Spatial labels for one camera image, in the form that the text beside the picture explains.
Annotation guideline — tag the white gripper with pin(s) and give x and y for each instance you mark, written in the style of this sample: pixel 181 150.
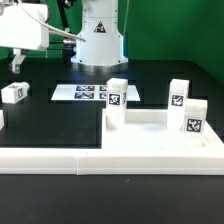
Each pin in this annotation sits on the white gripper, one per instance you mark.
pixel 19 29

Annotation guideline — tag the white square table top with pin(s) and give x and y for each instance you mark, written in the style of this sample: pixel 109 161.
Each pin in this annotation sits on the white square table top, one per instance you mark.
pixel 146 129

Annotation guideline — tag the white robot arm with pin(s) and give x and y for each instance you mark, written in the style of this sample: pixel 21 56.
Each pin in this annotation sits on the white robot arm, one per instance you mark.
pixel 97 47

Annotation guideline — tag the white sheet with fiducial tags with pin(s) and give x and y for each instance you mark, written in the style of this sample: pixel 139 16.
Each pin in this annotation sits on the white sheet with fiducial tags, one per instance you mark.
pixel 79 92

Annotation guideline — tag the white U-shaped obstacle fence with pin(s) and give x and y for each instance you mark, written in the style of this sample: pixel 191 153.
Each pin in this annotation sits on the white U-shaped obstacle fence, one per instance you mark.
pixel 111 162

